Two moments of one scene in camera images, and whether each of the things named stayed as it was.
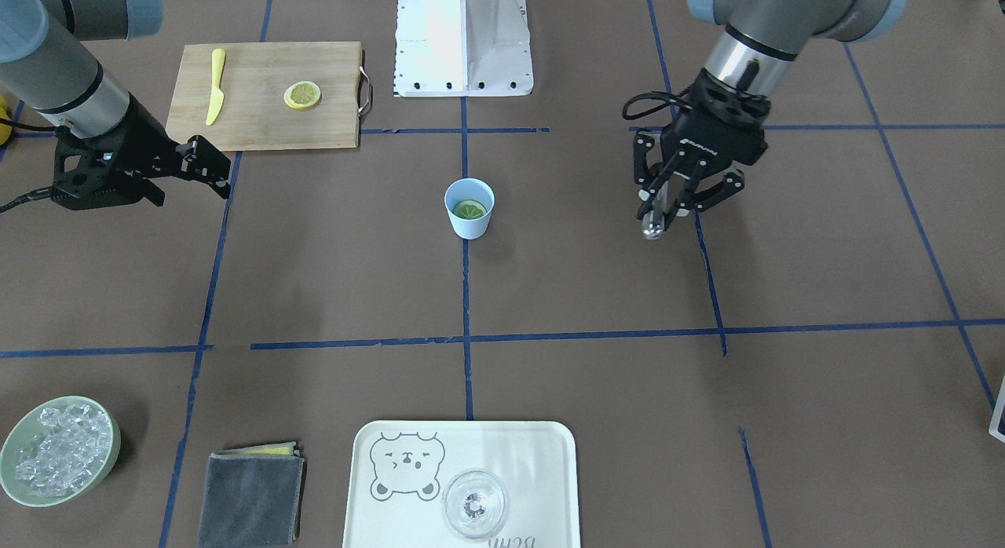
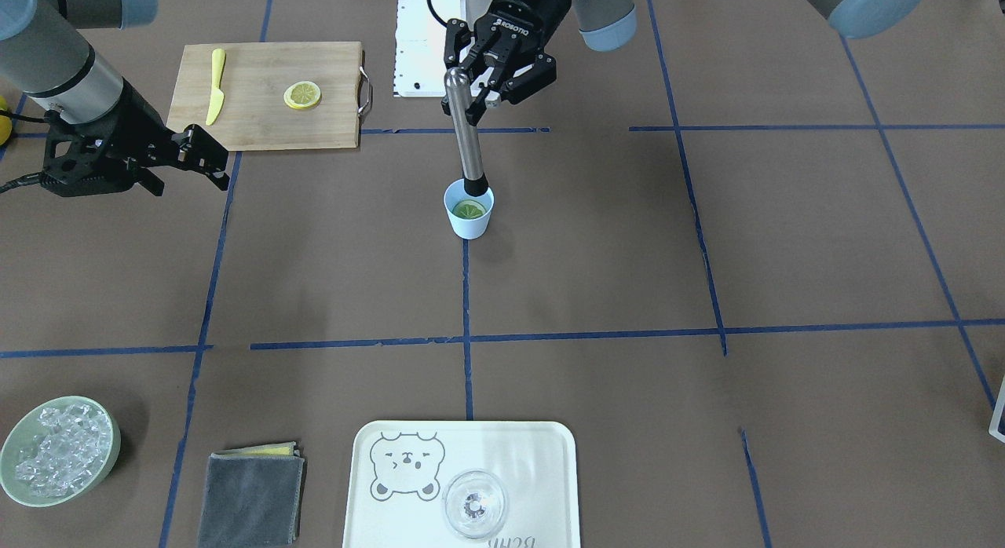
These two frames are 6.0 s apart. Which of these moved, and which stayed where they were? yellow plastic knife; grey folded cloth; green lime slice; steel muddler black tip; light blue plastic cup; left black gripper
Moved: steel muddler black tip; left black gripper
Stayed: green lime slice; yellow plastic knife; grey folded cloth; light blue plastic cup
